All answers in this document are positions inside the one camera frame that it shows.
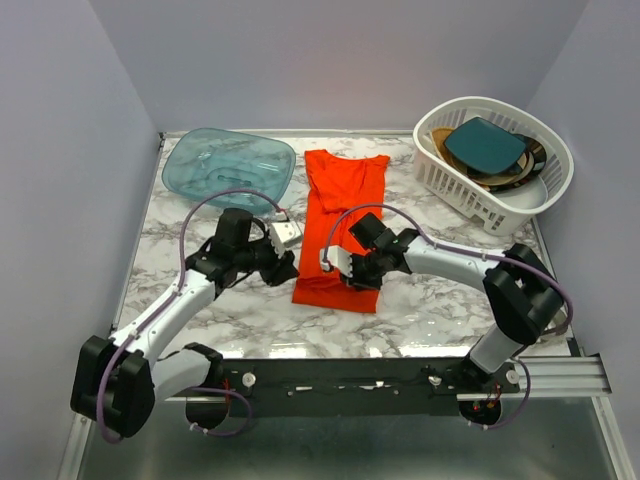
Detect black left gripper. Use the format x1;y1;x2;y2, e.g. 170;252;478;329
235;232;301;288

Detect orange t shirt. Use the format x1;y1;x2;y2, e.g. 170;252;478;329
292;150;390;314

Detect clear blue plastic tub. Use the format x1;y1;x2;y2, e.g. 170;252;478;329
162;128;296;215

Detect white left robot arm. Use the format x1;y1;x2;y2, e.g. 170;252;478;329
70;208;302;444

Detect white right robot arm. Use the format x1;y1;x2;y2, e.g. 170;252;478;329
323;213;565;392

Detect beige tape roll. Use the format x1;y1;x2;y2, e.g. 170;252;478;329
541;310;570;337

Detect white plastic laundry basket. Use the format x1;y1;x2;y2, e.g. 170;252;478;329
413;96;574;236

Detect tan wooden plate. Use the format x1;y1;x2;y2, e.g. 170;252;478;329
429;127;454;158

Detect teal square plate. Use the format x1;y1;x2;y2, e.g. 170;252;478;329
445;117;525;175

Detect dark round plate stack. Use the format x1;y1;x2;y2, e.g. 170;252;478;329
446;134;547;193

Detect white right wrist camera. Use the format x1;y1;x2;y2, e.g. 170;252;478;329
319;245;353;277

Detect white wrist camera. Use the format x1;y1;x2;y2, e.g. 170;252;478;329
319;245;353;277
269;220;303;251

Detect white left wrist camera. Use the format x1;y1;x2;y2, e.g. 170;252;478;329
269;220;303;251

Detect aluminium extrusion rail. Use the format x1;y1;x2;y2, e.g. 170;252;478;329
522;356;612;398

